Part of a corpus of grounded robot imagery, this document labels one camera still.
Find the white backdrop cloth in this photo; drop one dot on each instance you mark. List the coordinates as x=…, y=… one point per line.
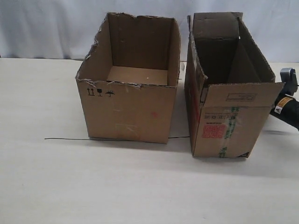
x=64, y=29

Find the narrow cardboard box red print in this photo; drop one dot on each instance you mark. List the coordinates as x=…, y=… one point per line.
x=230, y=88

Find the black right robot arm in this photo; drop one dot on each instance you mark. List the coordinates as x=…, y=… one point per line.
x=286, y=107

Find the large torn open cardboard box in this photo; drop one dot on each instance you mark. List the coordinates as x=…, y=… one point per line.
x=128, y=81

